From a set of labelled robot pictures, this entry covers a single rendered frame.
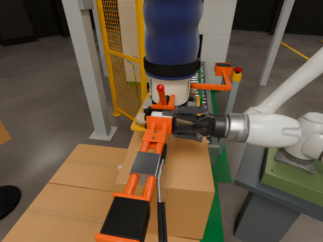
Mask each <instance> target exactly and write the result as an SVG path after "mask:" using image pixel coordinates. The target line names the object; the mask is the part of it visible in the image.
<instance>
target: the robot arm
mask: <svg viewBox="0 0 323 242"><path fill-rule="evenodd" d="M322 73H323V47H322V48H321V49H320V50H319V51H318V52H316V53H315V54H314V55H313V56H312V57H311V58H310V59H309V60H308V61H307V62H305V63H304V64H303V65H302V66H301V67H300V68H299V69H298V70H297V71H296V72H294V73H293V74H292V75H291V76H290V77H289V78H288V79H287V80H286V81H285V82H283V83H282V84H281V85H280V86H279V87H278V88H277V89H276V90H275V91H274V92H272V93H271V94H270V95H269V96H268V97H267V98H266V99H265V100H264V101H263V102H262V103H260V104H259V105H258V106H256V107H250V108H248V109H247V110H246V111H245V112H244V113H242V114H239V113H227V115H223V114H210V113H208V111H207V106H206V105H203V106H199V107H196V106H175V108H174V110H173V111H165V110H164V111H162V112H155V111H153V112H152V114H151V116H155V117H166V118H177V119H181V120H185V121H190V122H193V123H194V124H192V125H184V126H175V129H174V132H172V133H171V134H173V137H174V138H181V139H188V140H195V141H197V142H200V143H201V142H202V139H203V138H204V136H212V137H215V138H224V139H225V140H226V141H232V142H240V143H246V144H250V145H253V146H258V147H270V148H279V149H278V152H277V155H276V156H275V158H274V159H275V161H277V162H282V163H285V164H287V165H290V166H292V167H295V168H297V169H300V170H303V171H305V172H307V173H309V174H311V175H314V174H315V172H316V171H315V169H314V163H315V159H316V160H319V161H321V162H322V163H323V114H321V113H318V112H308V113H306V114H304V115H302V116H301V117H300V118H298V119H297V120H295V119H293V118H291V117H288V116H284V115H279V114H274V113H275V112H276V110H277V109H278V108H279V107H280V106H281V105H282V104H283V103H284V102H286V101H287V100H288V99H289V98H291V97H292V96H293V95H294V94H295V93H297V92H298V91H299V90H301V89H302V88H303V87H305V86H306V85H307V84H309V83H310V82H311V81H313V80H314V79H315V78H317V77H318V76H319V75H320V74H322ZM189 113H192V114H202V115H201V116H199V115H191V114H189ZM197 133H198V134H197Z"/></svg>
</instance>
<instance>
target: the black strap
mask: <svg viewBox="0 0 323 242"><path fill-rule="evenodd" d="M143 61H144V69H145V70H146V71H147V72H149V73H151V74H154V75H159V76H170V77H174V76H184V75H189V74H192V73H194V72H196V71H197V70H199V69H200V63H201V58H198V56H197V58H196V60H195V61H194V62H191V63H188V64H182V65H158V64H154V63H151V62H148V61H147V59H146V56H145V57H144V58H143Z"/></svg>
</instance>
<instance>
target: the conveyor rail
mask: <svg viewBox="0 0 323 242"><path fill-rule="evenodd" d="M203 62H205V63H202V67H203V73H206V75H205V74H204V75H203V77H204V83H205V84H209V80H208V73H207V67H206V61H203ZM205 95H206V96H205V98H206V106H207V111H208V113H210V114H214V113H213V107H212V100H211V92H210V90H209V92H208V90H205ZM209 140H210V144H211V145H218V138H215V137H212V136H209Z"/></svg>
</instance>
